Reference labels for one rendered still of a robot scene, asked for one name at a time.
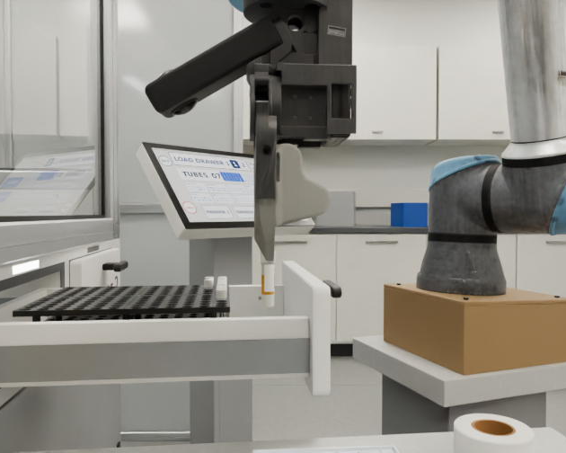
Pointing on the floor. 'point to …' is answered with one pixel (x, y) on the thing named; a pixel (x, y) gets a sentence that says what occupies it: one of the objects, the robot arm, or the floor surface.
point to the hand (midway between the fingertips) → (260, 244)
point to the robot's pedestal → (457, 389)
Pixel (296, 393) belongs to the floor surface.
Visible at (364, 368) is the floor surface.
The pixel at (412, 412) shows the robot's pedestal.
